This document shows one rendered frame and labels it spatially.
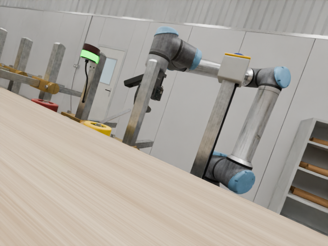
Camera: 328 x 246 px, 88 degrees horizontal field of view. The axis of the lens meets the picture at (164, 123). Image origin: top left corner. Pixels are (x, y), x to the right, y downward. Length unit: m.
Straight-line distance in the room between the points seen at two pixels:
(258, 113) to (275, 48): 2.54
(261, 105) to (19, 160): 1.02
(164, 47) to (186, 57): 0.11
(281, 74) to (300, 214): 2.63
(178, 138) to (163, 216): 3.13
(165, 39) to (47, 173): 0.61
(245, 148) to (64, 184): 0.94
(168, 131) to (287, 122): 1.99
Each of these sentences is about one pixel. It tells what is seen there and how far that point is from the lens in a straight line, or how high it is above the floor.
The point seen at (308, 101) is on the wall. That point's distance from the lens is 3.36.
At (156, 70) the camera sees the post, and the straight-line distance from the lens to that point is 0.62.
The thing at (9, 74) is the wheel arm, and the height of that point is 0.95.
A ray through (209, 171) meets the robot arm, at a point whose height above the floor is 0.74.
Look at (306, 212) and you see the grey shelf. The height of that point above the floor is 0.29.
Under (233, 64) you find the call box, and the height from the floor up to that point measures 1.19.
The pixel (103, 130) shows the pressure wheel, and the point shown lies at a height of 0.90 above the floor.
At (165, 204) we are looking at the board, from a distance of 0.23.
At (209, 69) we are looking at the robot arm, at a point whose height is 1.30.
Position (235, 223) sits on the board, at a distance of 0.27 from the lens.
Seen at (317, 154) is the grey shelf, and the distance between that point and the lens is 3.34.
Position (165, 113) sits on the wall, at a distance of 3.45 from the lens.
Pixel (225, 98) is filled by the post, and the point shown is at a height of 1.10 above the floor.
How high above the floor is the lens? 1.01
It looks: 3 degrees down
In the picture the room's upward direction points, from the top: 19 degrees clockwise
